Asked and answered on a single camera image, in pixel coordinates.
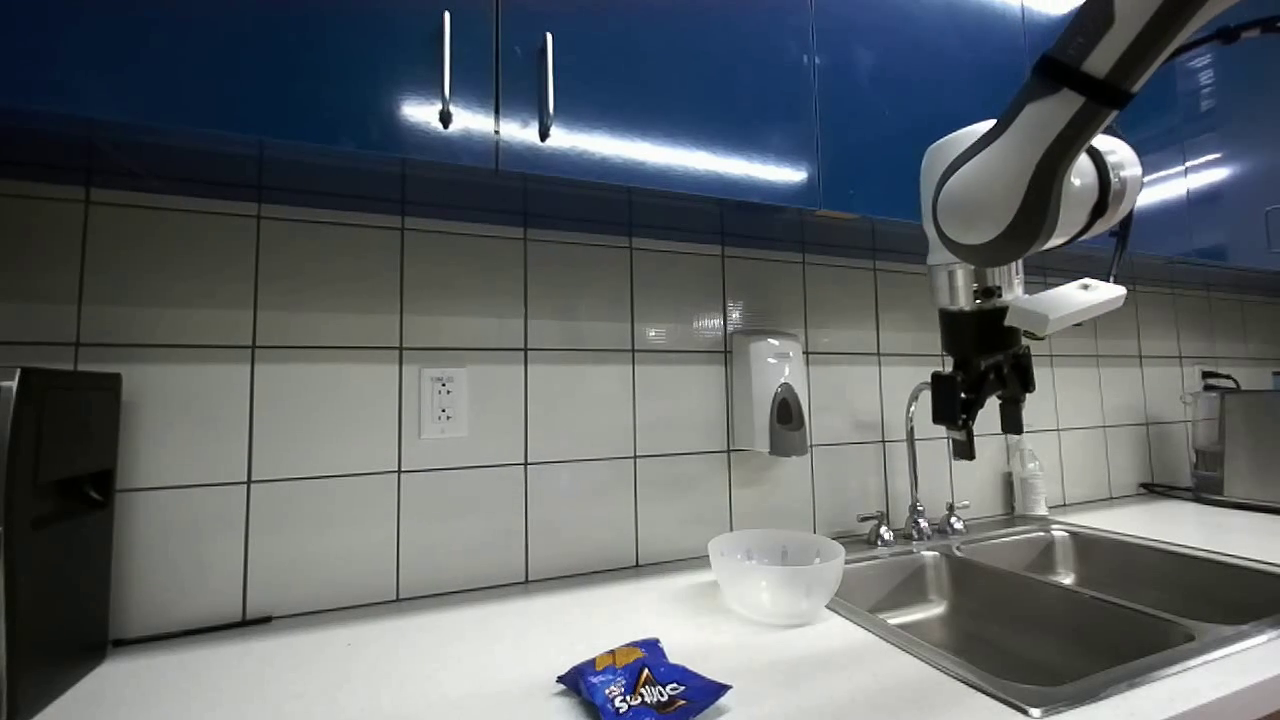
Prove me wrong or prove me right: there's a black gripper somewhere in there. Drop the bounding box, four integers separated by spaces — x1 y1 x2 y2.
928 298 1041 465

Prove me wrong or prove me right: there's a translucent white plastic bowl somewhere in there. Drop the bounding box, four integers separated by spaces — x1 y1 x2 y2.
704 527 846 631

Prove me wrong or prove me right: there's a stainless steel double sink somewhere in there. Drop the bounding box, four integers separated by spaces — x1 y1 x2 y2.
824 517 1280 720

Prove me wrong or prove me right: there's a clear dish soap bottle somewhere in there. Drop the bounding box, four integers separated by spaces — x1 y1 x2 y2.
1006 433 1052 522

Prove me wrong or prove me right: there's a chrome faucet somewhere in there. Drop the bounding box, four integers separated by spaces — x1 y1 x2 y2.
854 375 975 550

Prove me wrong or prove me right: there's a silver metal appliance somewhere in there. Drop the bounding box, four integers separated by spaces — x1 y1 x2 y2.
1186 367 1280 517

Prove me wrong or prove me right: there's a blue cabinet door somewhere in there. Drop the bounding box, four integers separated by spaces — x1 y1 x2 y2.
497 0 824 222
813 0 1280 277
0 0 502 205

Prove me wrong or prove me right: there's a blue chip bag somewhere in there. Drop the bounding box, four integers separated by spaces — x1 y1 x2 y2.
550 634 736 720

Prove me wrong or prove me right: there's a black countertop appliance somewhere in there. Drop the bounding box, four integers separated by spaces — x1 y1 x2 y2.
0 365 122 720

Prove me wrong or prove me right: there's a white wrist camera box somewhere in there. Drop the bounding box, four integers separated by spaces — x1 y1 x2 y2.
1004 277 1131 339

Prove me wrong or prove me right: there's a white wall soap dispenser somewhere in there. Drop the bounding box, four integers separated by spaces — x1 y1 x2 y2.
728 333 813 461

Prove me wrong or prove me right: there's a white wall outlet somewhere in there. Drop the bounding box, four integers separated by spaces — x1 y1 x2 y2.
415 365 470 445

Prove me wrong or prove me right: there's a metal cabinet handle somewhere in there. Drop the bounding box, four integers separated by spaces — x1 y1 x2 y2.
533 27 561 146
436 7 459 135

